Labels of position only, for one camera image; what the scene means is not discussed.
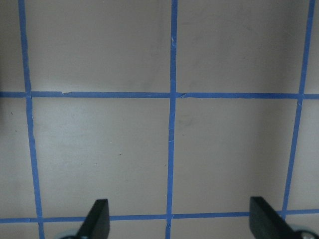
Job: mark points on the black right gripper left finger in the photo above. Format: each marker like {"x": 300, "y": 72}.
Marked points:
{"x": 97, "y": 223}

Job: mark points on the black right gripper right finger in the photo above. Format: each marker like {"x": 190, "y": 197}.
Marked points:
{"x": 265, "y": 222}

